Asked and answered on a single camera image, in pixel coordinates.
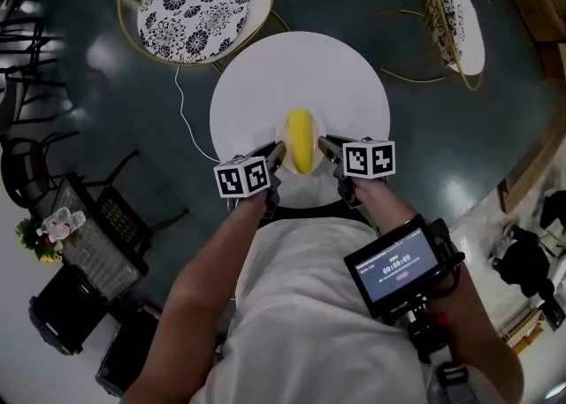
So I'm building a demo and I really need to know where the white round plate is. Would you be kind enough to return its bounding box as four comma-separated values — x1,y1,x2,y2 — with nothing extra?
274,106,328,177

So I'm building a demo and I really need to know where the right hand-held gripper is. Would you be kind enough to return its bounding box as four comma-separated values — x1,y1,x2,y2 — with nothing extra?
317,134,396,210

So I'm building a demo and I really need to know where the black glass-top side table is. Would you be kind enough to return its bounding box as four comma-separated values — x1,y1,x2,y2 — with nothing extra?
50,172,149,304

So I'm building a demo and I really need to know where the black plastic crate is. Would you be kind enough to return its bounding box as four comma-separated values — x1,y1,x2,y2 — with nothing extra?
95,302,163,399
28,267,110,357

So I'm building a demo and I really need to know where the white cable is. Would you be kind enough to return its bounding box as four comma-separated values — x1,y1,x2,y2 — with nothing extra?
174,65,222,164

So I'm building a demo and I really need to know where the black bag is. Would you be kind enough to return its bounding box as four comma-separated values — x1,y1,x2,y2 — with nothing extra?
490,225,556,300

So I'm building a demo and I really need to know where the clear plastic water bottle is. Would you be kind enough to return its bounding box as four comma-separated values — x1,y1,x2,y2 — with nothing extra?
36,207,88,243

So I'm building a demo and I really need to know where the round floral cushion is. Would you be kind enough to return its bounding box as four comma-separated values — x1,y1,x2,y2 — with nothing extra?
424,0,465,70
136,0,251,65

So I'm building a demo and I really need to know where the sunflower bouquet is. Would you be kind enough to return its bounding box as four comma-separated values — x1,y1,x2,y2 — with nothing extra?
16,216,65,264

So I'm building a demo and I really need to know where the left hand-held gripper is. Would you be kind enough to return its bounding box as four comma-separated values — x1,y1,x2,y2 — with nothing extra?
213,141,288,221

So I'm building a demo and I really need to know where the person's right forearm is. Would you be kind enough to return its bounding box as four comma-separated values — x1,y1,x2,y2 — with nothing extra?
353,176,525,404

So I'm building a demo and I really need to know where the person's white shirt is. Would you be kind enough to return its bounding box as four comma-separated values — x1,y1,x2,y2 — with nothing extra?
189,216,505,404

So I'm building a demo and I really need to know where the black strap buckle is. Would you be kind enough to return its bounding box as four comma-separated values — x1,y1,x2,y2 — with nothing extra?
435,361,471,397

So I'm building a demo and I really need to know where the black screen device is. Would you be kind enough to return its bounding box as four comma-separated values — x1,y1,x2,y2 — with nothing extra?
343,214,443,318

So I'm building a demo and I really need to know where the white seat cushion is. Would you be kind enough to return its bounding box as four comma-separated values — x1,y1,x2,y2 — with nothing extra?
229,0,272,52
446,0,486,77

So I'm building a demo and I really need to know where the yellow banana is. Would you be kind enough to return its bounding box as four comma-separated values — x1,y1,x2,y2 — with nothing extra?
286,108,317,175

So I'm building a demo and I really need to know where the wooden platform edge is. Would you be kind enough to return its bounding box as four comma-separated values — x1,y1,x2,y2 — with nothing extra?
497,127,566,214

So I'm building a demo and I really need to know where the gold wire round chair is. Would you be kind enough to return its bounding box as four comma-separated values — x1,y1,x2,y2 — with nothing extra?
375,0,486,93
117,0,291,74

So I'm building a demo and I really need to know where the grey upholstered chair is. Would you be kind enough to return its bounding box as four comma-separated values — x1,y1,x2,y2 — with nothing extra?
0,65,68,130

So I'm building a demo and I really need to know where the person's left forearm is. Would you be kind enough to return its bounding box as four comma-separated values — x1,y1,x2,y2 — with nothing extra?
123,187,271,404

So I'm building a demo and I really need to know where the round white table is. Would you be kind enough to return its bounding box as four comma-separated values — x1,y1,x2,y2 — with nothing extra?
209,30,391,210

